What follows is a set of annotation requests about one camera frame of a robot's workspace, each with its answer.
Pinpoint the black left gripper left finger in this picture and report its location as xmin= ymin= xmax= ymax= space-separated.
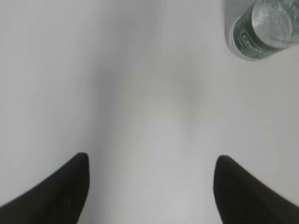
xmin=0 ymin=153 xmax=90 ymax=224

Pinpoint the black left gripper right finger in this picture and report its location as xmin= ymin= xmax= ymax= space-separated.
xmin=214 ymin=155 xmax=299 ymax=224

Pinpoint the clear water bottle green label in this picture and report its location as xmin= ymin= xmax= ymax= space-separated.
xmin=228 ymin=0 xmax=299 ymax=61

